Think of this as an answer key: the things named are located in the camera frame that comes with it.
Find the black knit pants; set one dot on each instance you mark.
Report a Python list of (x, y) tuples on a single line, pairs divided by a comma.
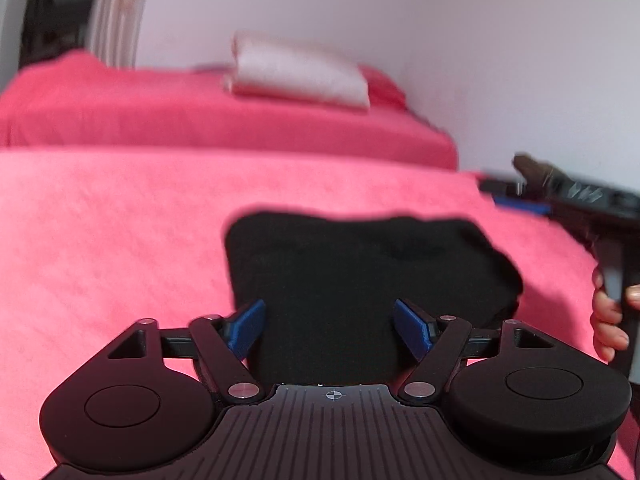
[(350, 270)]

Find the dark wooden cabinet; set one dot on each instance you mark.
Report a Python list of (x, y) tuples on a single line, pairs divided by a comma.
[(60, 5)]

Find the person's right hand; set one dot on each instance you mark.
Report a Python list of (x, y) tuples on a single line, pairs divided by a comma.
[(607, 320)]

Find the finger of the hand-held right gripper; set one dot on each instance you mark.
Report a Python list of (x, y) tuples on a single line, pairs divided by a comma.
[(522, 206), (500, 186)]

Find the red pillow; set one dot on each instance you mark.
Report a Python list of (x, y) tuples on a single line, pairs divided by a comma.
[(385, 87)]

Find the pink terry blanket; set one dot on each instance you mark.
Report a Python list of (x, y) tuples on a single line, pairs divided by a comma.
[(110, 235)]

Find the pink patterned curtain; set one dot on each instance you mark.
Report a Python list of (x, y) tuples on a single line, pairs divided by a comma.
[(117, 10)]

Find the pink bed sheet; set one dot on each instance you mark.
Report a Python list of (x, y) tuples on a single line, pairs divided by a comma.
[(175, 110)]

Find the white pillow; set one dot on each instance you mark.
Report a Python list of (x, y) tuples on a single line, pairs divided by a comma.
[(295, 72)]

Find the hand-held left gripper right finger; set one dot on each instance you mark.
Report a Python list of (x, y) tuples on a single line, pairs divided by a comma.
[(412, 327)]

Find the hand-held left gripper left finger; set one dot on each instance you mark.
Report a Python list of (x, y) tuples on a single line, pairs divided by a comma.
[(246, 327)]

